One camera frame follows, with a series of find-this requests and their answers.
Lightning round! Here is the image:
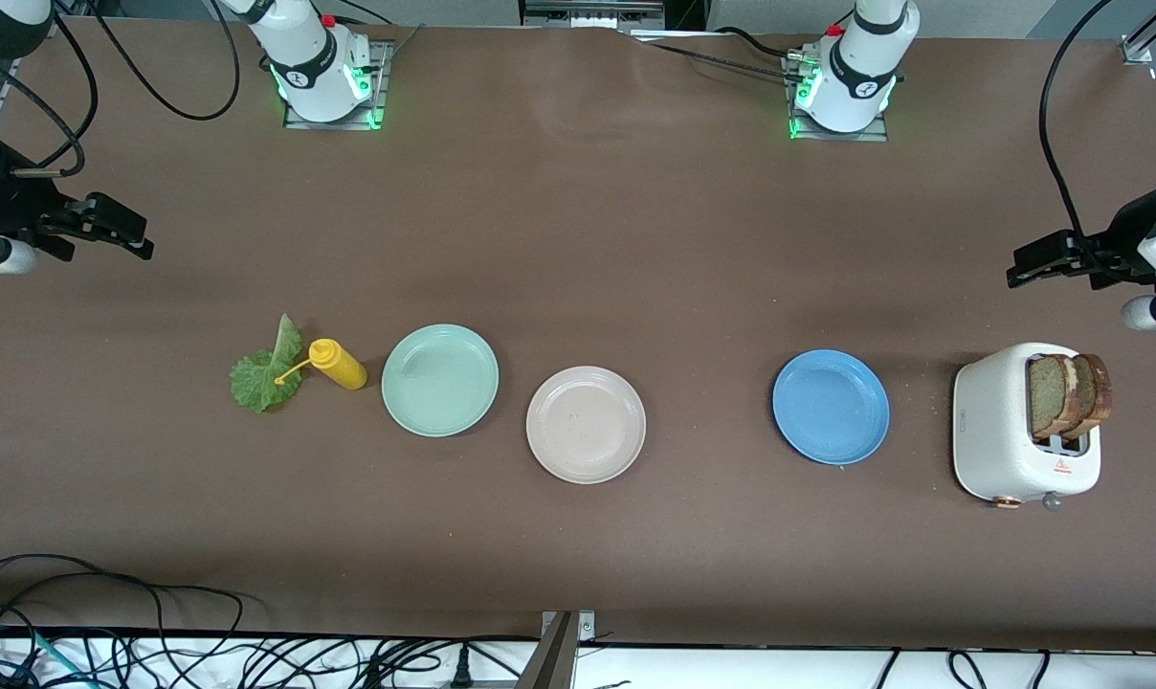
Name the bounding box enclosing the blue plate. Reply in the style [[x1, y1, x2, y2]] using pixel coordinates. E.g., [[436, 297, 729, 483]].
[[771, 348, 892, 467]]

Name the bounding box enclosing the teal floor cable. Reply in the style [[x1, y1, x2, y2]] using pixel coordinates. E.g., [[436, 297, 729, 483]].
[[0, 622, 91, 689]]

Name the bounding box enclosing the black looped floor cable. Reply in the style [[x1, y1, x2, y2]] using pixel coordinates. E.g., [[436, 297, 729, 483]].
[[0, 553, 246, 671]]

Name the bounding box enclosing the mint green plate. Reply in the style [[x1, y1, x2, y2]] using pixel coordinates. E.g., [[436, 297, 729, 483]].
[[381, 323, 500, 438]]

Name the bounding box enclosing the aluminium side frame rail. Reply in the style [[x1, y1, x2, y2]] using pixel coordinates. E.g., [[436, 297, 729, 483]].
[[0, 10, 62, 130]]

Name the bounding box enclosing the grey metal table bracket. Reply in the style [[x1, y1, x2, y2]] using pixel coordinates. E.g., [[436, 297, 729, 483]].
[[516, 610, 598, 689]]

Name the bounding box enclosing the dark metal equipment frame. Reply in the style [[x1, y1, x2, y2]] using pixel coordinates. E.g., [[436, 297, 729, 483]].
[[519, 0, 667, 32]]

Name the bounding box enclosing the aluminium profile rail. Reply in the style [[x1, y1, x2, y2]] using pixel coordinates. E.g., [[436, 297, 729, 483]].
[[1119, 0, 1156, 66]]

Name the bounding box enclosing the black cable on table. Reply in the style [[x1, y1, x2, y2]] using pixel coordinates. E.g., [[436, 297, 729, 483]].
[[626, 27, 809, 82]]

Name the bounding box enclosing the yellow mustard squeeze bottle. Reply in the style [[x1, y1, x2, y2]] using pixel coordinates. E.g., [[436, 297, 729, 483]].
[[274, 338, 369, 391]]

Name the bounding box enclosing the brown bread slice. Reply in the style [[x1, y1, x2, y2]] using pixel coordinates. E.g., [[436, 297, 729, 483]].
[[1027, 354, 1082, 442], [1066, 352, 1113, 439]]

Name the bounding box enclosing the beige plate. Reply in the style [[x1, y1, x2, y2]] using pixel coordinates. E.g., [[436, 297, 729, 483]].
[[525, 366, 648, 485]]

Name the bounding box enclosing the green lettuce leaf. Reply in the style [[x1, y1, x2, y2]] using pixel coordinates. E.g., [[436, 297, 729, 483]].
[[229, 313, 305, 414]]

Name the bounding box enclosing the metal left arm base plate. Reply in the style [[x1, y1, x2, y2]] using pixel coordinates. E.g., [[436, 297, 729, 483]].
[[784, 53, 890, 143]]

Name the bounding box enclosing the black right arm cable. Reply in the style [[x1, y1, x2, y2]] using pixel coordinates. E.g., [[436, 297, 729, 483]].
[[0, 0, 244, 178]]

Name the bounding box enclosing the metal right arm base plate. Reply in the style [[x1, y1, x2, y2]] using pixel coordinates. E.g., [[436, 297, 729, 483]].
[[283, 40, 394, 131]]

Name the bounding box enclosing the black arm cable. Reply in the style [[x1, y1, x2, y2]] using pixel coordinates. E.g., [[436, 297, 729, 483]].
[[0, 0, 244, 178], [1037, 0, 1115, 240]]

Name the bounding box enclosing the white toaster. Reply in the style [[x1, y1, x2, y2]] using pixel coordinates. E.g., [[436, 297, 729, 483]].
[[952, 342, 1103, 512]]

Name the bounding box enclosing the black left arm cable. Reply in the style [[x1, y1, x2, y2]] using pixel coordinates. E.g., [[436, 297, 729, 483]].
[[1037, 0, 1115, 240]]

